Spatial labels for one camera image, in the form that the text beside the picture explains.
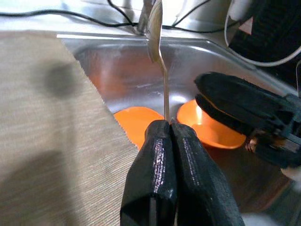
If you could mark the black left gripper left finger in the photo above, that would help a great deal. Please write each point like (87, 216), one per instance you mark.
(150, 179)

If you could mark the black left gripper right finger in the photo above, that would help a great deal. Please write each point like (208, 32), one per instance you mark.
(202, 183)

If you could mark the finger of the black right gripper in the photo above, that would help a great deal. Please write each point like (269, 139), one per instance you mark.
(235, 89)
(225, 117)

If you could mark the orange bowl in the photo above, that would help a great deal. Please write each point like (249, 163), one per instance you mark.
(211, 131)

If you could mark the orange plate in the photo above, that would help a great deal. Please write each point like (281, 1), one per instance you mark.
(136, 124)

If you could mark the steel spoon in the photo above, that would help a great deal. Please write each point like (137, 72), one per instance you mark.
(155, 35)

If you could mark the black appliance with warning label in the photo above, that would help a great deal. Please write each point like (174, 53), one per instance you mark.
(270, 28)

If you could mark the stainless steel sink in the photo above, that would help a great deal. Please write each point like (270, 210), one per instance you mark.
(131, 70)

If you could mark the beige woven placemat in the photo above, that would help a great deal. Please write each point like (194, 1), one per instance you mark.
(47, 141)

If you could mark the chrome faucet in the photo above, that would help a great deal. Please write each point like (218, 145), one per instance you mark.
(144, 18)

